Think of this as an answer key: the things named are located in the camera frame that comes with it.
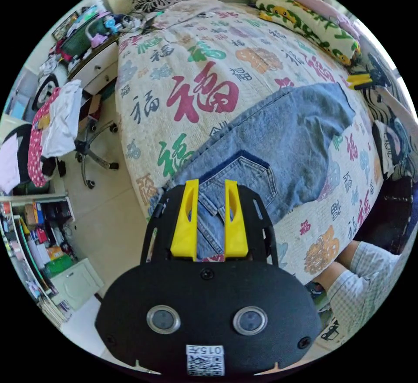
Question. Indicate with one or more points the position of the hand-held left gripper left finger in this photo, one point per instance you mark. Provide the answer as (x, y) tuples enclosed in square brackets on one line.
[(183, 226)]

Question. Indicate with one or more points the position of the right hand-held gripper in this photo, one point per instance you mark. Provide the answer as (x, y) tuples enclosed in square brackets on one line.
[(378, 69)]

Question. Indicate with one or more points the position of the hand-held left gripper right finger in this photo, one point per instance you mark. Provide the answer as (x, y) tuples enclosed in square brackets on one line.
[(235, 229)]

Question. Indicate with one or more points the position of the blue jeans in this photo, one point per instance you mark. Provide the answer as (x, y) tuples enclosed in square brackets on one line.
[(281, 134)]

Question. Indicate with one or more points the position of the person's right hand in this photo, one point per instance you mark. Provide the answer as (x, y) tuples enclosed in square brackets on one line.
[(382, 92)]

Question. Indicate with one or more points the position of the green and yellow printed pillow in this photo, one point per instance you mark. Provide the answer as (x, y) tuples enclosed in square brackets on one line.
[(303, 20)]

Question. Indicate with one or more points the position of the office chair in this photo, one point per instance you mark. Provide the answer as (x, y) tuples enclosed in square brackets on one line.
[(94, 154)]

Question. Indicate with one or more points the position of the small white cupboard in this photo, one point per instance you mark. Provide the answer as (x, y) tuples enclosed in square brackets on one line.
[(78, 283)]

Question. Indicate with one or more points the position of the person's body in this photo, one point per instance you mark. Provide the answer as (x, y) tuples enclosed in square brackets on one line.
[(369, 278)]

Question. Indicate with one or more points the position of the cluttered shelf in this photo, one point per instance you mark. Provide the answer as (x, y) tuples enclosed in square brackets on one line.
[(29, 242)]

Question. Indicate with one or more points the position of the bed with printed sheet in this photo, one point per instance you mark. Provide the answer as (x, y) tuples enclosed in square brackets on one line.
[(202, 62)]

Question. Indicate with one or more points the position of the pile of clothes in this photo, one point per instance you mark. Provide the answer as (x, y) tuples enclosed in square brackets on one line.
[(52, 128)]

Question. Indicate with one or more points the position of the white desk with clutter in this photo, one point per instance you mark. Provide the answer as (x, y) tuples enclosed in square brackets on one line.
[(94, 59)]

